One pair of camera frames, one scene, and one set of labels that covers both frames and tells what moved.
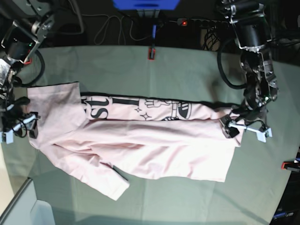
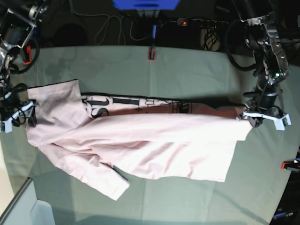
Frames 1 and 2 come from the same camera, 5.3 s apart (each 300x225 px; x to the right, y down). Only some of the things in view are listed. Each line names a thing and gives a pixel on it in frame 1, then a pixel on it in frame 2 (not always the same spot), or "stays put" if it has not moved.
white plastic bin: [41, 213] stays put
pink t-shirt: [86, 136] stays put
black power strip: [202, 22] stays put
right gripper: [251, 117] -> [259, 105]
